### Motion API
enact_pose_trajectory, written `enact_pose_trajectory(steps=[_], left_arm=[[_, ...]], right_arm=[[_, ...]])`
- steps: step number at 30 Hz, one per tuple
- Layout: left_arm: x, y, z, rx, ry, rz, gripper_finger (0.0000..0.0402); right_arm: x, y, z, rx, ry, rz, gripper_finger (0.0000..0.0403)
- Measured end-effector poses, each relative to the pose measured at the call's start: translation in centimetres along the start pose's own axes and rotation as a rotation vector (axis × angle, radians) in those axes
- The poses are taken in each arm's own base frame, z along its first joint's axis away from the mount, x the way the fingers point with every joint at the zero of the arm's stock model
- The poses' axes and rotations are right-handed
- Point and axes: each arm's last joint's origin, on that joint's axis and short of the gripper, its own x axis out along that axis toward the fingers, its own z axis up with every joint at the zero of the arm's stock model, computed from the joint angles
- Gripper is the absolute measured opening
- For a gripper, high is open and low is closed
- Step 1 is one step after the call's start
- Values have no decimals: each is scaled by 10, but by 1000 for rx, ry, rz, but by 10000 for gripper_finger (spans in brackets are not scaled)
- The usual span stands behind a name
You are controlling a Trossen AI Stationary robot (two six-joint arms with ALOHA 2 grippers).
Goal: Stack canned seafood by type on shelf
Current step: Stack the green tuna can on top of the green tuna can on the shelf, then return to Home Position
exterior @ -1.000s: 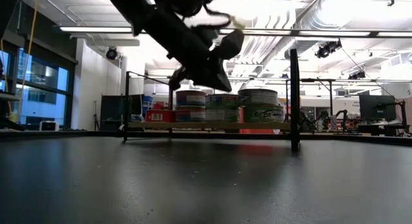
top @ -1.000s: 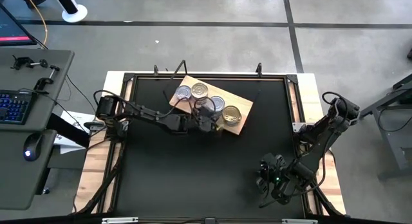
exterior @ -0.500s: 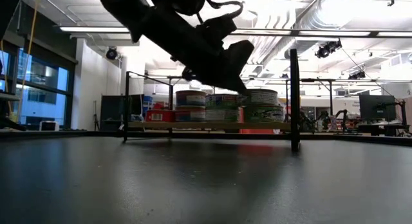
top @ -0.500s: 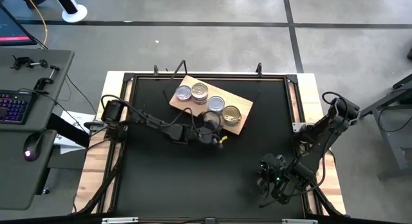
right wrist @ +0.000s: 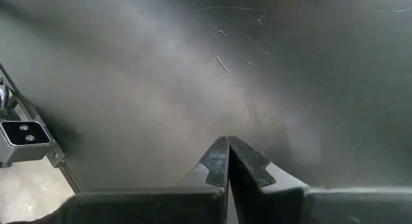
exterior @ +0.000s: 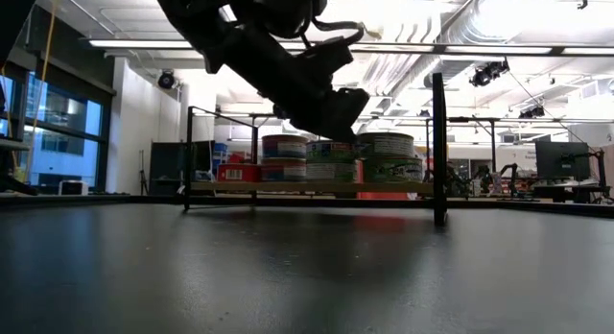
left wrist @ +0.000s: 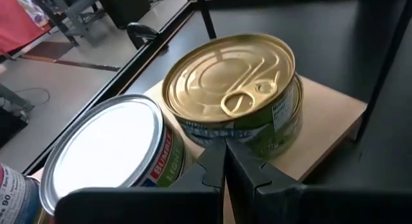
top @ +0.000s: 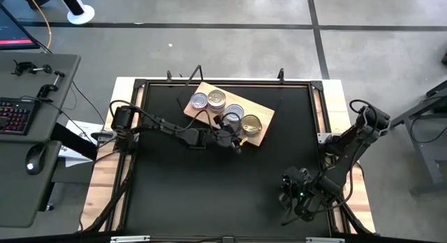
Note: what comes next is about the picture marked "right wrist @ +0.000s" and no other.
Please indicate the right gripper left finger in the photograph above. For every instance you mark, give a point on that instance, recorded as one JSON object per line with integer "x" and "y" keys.
{"x": 206, "y": 172}

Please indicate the silver table-level camera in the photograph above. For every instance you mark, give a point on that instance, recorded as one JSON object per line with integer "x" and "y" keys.
{"x": 24, "y": 138}

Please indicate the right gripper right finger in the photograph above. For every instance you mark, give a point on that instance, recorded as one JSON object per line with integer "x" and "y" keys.
{"x": 254, "y": 175}

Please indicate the black table mat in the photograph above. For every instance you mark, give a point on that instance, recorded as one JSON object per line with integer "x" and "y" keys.
{"x": 206, "y": 72}

